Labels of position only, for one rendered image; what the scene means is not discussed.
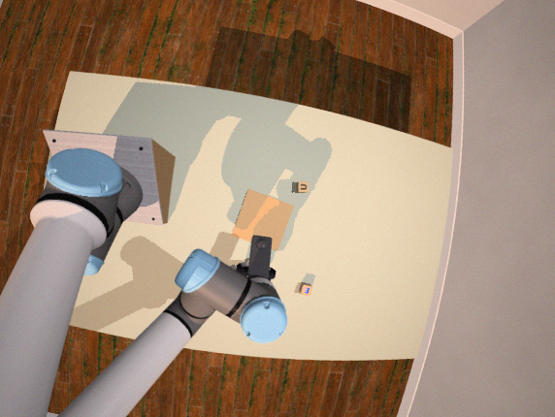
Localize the orange flat mat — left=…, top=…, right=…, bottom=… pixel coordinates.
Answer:
left=232, top=189, right=294, bottom=251

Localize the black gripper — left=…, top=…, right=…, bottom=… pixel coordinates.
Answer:
left=236, top=261, right=276, bottom=280

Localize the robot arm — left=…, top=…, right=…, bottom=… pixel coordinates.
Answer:
left=0, top=148, right=287, bottom=417

